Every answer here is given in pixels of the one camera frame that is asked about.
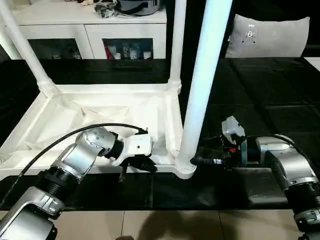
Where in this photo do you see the black box with gold label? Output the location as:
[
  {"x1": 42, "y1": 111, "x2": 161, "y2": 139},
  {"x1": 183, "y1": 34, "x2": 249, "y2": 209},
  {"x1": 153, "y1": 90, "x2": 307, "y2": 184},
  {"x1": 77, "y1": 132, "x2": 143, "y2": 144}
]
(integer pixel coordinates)
[{"x1": 183, "y1": 0, "x2": 238, "y2": 60}]

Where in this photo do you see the white cabinet with glass doors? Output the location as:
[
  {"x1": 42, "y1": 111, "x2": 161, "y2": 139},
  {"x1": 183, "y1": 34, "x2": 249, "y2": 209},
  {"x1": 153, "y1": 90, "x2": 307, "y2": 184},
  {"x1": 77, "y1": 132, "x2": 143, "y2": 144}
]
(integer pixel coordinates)
[{"x1": 0, "y1": 0, "x2": 168, "y2": 61}]

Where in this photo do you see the white plastic table top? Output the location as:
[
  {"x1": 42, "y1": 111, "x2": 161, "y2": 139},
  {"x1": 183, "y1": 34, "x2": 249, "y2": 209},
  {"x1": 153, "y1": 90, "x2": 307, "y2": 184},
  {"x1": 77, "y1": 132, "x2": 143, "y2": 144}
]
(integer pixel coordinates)
[{"x1": 0, "y1": 83, "x2": 198, "y2": 181}]

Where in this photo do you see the flat white board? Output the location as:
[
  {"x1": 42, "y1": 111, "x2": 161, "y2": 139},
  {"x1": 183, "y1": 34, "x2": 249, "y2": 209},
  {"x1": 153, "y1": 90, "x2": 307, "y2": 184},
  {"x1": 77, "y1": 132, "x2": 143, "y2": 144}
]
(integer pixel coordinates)
[{"x1": 304, "y1": 56, "x2": 320, "y2": 67}]

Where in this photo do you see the black tangled item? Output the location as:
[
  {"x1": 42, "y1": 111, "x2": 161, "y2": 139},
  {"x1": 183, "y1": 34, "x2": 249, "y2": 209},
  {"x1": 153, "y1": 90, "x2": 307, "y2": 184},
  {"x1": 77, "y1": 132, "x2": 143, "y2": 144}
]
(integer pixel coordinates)
[{"x1": 94, "y1": 2, "x2": 120, "y2": 19}]

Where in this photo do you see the grey round appliance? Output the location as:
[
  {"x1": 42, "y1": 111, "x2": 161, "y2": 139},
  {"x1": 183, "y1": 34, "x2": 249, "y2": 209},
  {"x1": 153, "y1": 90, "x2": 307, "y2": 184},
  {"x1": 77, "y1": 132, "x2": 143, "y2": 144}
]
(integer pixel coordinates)
[{"x1": 119, "y1": 0, "x2": 161, "y2": 17}]

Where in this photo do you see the white plastic table leg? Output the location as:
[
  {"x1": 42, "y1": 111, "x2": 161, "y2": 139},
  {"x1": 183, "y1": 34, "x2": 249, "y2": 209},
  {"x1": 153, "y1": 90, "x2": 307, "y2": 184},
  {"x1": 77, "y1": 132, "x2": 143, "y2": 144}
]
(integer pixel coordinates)
[
  {"x1": 174, "y1": 0, "x2": 234, "y2": 174},
  {"x1": 0, "y1": 0, "x2": 58, "y2": 98},
  {"x1": 167, "y1": 0, "x2": 188, "y2": 95}
]

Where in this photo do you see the grey printed cushion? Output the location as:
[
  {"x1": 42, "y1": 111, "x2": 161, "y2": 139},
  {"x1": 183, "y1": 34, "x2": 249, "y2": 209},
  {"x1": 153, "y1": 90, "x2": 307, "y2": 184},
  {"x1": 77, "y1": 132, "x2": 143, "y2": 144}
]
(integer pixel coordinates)
[{"x1": 223, "y1": 13, "x2": 311, "y2": 59}]

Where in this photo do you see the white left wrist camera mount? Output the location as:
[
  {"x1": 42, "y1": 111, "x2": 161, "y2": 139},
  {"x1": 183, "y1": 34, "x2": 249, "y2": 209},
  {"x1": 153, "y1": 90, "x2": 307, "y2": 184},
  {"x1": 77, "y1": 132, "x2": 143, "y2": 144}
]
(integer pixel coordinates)
[{"x1": 111, "y1": 134, "x2": 154, "y2": 168}]

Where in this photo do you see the black work mat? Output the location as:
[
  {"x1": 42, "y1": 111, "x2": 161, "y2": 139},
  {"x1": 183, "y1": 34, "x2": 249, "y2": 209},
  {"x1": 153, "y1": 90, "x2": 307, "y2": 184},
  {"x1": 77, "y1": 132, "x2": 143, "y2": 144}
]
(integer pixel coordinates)
[{"x1": 0, "y1": 56, "x2": 320, "y2": 212}]

